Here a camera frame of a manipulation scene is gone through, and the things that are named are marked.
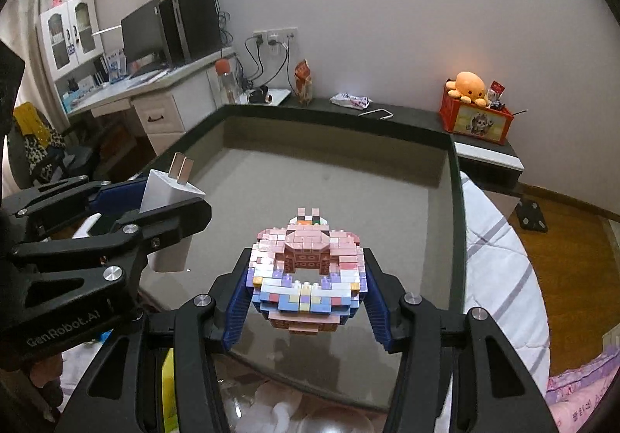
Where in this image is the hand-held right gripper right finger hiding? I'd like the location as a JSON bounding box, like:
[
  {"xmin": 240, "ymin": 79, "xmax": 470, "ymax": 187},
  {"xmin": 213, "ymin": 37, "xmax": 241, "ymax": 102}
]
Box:
[{"xmin": 360, "ymin": 248, "xmax": 558, "ymax": 433}]

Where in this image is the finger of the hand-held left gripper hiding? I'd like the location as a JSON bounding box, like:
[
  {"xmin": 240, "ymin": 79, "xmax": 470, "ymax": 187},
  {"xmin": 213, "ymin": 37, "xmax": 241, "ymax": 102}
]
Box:
[
  {"xmin": 0, "ymin": 176, "xmax": 148, "ymax": 241},
  {"xmin": 10, "ymin": 197, "xmax": 212, "ymax": 317}
]

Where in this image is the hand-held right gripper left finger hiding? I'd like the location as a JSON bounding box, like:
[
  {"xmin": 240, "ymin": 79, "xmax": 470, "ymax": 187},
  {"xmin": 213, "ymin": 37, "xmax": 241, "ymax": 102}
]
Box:
[{"xmin": 63, "ymin": 245, "xmax": 257, "ymax": 433}]

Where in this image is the white charger plug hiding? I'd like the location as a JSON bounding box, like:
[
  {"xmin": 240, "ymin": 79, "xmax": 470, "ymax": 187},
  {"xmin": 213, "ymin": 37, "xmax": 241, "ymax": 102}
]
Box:
[{"xmin": 139, "ymin": 153, "xmax": 207, "ymax": 273}]

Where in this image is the pastel building block donut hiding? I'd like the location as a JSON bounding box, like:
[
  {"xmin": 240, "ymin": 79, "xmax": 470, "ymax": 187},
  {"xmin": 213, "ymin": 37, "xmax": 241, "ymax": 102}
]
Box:
[{"xmin": 246, "ymin": 207, "xmax": 365, "ymax": 336}]

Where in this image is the yellow highlighter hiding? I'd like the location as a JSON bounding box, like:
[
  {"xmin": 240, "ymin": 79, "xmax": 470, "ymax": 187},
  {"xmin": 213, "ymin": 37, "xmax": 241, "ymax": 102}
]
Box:
[{"xmin": 161, "ymin": 350, "xmax": 176, "ymax": 433}]

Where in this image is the pink box with dark rim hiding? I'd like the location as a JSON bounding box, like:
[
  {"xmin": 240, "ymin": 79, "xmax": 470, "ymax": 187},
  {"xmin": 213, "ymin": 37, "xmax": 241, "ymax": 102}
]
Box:
[{"xmin": 138, "ymin": 102, "xmax": 470, "ymax": 414}]

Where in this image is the black office chair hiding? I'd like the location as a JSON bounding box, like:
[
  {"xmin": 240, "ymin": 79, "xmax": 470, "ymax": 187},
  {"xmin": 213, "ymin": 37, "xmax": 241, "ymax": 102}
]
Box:
[{"xmin": 4, "ymin": 104, "xmax": 100, "ymax": 194}]

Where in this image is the white desk with drawers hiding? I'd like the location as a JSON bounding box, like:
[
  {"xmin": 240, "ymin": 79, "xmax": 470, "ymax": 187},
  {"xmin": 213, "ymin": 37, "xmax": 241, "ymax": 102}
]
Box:
[{"xmin": 62, "ymin": 50, "xmax": 239, "ymax": 159}]

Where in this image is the yellow cloth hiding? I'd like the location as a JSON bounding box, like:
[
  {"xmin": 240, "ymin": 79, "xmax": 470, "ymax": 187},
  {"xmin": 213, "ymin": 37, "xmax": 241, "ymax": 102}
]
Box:
[{"xmin": 14, "ymin": 102, "xmax": 55, "ymax": 149}]

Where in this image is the blue and white carton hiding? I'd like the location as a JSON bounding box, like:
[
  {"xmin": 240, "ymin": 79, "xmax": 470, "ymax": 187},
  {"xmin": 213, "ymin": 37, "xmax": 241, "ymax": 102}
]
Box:
[{"xmin": 103, "ymin": 50, "xmax": 127, "ymax": 80}]

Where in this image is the clear bottle with orange cap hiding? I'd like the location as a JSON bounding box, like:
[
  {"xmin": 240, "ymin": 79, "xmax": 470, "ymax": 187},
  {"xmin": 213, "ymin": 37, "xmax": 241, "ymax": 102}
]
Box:
[{"xmin": 214, "ymin": 57, "xmax": 238, "ymax": 105}]

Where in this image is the black computer monitor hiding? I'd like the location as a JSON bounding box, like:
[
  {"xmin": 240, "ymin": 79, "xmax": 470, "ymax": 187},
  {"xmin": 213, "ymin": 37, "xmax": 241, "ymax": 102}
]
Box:
[{"xmin": 120, "ymin": 4, "xmax": 171, "ymax": 71}]

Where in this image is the white glass door cabinet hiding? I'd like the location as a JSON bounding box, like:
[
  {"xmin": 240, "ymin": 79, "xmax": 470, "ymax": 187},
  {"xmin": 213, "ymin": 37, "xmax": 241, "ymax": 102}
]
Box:
[{"xmin": 38, "ymin": 0, "xmax": 105, "ymax": 81}]

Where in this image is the black floor scale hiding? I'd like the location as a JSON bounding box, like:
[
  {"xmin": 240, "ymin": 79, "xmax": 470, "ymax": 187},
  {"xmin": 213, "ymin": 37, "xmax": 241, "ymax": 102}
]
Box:
[{"xmin": 515, "ymin": 197, "xmax": 548, "ymax": 233}]

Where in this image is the black computer tower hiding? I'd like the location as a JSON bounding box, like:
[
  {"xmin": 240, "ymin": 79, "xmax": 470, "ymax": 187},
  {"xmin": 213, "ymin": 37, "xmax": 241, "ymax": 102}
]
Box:
[{"xmin": 159, "ymin": 0, "xmax": 222, "ymax": 66}]

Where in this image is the black topped low cabinet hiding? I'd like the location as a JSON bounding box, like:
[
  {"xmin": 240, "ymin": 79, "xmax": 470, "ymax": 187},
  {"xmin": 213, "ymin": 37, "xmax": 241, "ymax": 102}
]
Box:
[{"xmin": 220, "ymin": 95, "xmax": 525, "ymax": 174}]

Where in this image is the white tissue packet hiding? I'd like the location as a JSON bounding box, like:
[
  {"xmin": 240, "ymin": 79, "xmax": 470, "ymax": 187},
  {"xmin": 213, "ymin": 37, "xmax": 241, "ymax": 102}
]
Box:
[{"xmin": 330, "ymin": 92, "xmax": 372, "ymax": 110}]

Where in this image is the pink printed blanket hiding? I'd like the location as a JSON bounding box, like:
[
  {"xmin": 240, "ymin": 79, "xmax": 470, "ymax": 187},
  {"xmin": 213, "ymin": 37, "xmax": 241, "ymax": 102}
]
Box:
[{"xmin": 545, "ymin": 326, "xmax": 620, "ymax": 433}]

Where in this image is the red printed storage box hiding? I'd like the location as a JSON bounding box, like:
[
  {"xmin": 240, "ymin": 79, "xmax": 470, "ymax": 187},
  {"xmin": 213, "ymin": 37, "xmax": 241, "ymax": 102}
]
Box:
[{"xmin": 439, "ymin": 84, "xmax": 515, "ymax": 144}]

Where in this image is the orange octopus plush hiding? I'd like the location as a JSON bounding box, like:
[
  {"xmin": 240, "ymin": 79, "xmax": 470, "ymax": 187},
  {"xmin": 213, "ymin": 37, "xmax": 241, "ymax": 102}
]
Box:
[{"xmin": 445, "ymin": 71, "xmax": 488, "ymax": 105}]

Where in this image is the small red packet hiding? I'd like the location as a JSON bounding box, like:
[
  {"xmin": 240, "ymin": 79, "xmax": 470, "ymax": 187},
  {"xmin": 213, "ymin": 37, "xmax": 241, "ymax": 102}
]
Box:
[{"xmin": 487, "ymin": 79, "xmax": 507, "ymax": 110}]

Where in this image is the black power cable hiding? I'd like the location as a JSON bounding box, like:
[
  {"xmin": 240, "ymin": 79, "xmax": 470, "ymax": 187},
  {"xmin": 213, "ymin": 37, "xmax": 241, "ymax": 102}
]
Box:
[{"xmin": 243, "ymin": 35, "xmax": 265, "ymax": 91}]

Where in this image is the white wall socket strip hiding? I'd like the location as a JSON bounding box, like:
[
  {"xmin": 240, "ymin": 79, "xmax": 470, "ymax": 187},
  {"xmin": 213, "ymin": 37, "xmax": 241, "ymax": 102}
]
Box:
[{"xmin": 252, "ymin": 27, "xmax": 298, "ymax": 47}]

